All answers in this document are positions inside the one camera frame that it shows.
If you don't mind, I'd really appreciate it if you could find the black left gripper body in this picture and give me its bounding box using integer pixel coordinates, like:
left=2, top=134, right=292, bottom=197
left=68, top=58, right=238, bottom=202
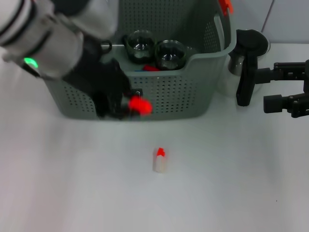
left=64, top=36, right=133, bottom=119

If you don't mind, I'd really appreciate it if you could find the orange red sloped block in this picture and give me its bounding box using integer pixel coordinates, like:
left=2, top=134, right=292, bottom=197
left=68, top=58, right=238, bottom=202
left=127, top=94, right=153, bottom=116

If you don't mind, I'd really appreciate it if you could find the glass teapot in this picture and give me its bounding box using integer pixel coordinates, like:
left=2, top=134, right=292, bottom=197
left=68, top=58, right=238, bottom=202
left=154, top=42, right=188, bottom=72
left=121, top=29, right=158, bottom=64

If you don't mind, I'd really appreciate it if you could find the glass jar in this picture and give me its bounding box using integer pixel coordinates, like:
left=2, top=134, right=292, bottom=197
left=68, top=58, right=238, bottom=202
left=155, top=40, right=187, bottom=64

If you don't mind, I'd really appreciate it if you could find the white small block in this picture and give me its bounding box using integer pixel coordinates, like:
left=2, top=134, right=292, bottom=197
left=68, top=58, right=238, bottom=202
left=153, top=148, right=169, bottom=174

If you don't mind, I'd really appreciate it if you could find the grey perforated plastic storage basket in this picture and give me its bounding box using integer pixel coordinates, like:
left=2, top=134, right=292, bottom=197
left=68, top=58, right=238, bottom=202
left=44, top=0, right=237, bottom=121

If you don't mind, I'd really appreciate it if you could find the glass kettle with black handle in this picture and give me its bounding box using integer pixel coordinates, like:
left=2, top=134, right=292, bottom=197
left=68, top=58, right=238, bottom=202
left=216, top=29, right=271, bottom=107

